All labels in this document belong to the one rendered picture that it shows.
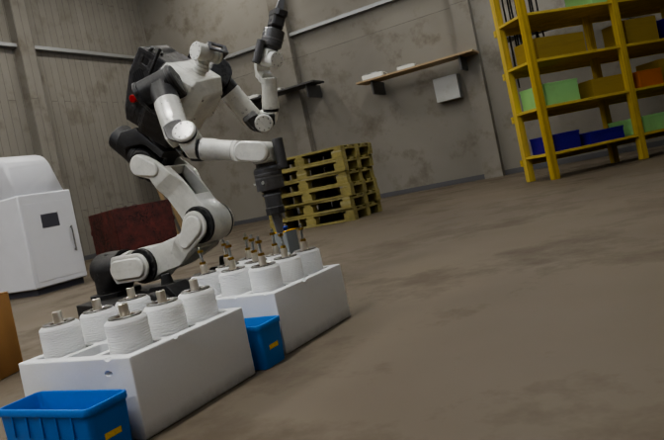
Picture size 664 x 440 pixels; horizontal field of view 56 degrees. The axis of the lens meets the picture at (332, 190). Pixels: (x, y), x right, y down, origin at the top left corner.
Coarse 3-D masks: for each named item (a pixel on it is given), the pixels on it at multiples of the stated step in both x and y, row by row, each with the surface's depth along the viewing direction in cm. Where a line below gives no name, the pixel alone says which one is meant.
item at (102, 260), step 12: (108, 252) 268; (120, 252) 264; (96, 264) 265; (108, 264) 261; (96, 276) 264; (108, 276) 261; (168, 276) 231; (96, 288) 266; (108, 288) 262; (120, 288) 264; (144, 288) 274; (156, 288) 228; (168, 288) 225; (180, 288) 229; (108, 300) 258
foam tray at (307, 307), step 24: (336, 264) 211; (288, 288) 184; (312, 288) 195; (336, 288) 207; (264, 312) 181; (288, 312) 182; (312, 312) 193; (336, 312) 205; (288, 336) 180; (312, 336) 191
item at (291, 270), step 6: (288, 258) 195; (294, 258) 196; (300, 258) 199; (282, 264) 194; (288, 264) 194; (294, 264) 195; (300, 264) 198; (282, 270) 194; (288, 270) 194; (294, 270) 195; (300, 270) 197; (282, 276) 195; (288, 276) 194; (294, 276) 195; (300, 276) 196; (288, 282) 194
